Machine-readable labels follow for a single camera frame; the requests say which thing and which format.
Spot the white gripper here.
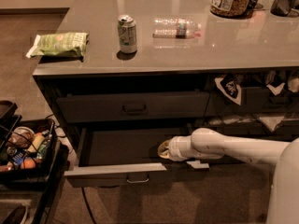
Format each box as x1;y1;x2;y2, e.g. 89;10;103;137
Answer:
158;136;192;161

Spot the grey drawer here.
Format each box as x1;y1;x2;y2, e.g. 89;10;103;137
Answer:
56;91;209;123
64;127;209;188
205;87;299;117
202;116;299;140

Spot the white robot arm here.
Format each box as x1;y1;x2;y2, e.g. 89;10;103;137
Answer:
158;128;299;224

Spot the grey drawer cabinet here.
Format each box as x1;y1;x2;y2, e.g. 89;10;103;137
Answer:
32;0;299;173

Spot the white snack bag in drawer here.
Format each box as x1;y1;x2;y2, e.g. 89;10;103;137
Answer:
265;71;286;95

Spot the black white snack bag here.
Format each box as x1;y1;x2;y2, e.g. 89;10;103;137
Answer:
214;73;242;105

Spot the clear plastic water bottle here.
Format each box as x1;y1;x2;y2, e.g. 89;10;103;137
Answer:
152;18;201;39

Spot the green white soda can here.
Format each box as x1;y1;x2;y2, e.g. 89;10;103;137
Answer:
118;14;137;54

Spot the black bin with groceries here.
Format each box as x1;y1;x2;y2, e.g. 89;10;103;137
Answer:
0;119;69;184

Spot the green chip bag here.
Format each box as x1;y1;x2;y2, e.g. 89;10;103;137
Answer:
26;32;89;58

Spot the black shoe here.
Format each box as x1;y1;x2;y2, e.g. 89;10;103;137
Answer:
2;205;28;224

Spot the dark glass pitcher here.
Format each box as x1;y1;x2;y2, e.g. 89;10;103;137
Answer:
270;0;296;17

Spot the black floor cable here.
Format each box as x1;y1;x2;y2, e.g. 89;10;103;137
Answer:
80;187;97;224

